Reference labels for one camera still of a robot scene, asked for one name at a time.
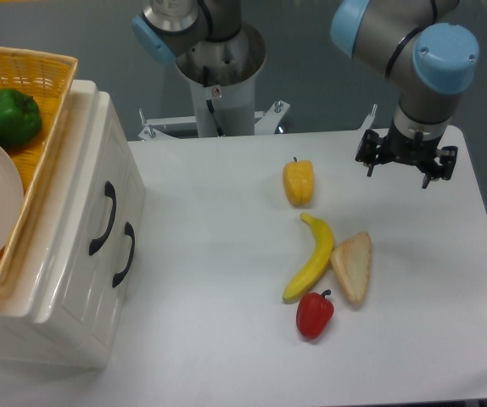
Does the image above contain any green bell pepper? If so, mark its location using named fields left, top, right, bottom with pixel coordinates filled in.
left=0, top=88, right=42, bottom=149

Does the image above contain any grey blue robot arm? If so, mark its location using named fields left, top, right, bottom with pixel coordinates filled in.
left=132, top=1, right=479, bottom=182

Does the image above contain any toast slice wedge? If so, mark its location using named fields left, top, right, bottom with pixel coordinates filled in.
left=330, top=231, right=372, bottom=307

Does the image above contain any yellow bell pepper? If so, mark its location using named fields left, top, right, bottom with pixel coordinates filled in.
left=283, top=157, right=315, bottom=207

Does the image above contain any white drawer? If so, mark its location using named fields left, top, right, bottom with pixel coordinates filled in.
left=63, top=142, right=132, bottom=298
left=92, top=169, right=144, bottom=345

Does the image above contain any red bell pepper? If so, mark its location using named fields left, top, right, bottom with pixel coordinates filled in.
left=295, top=289, right=335, bottom=340

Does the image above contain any yellow woven basket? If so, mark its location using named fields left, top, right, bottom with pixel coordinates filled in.
left=0, top=47, right=78, bottom=284

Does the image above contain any white drawer cabinet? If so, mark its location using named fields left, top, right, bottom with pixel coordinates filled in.
left=0, top=81, right=139, bottom=368

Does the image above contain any yellow banana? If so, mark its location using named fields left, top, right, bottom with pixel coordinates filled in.
left=282, top=213, right=335, bottom=304

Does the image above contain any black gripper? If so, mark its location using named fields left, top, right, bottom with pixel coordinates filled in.
left=355, top=117, right=458, bottom=189

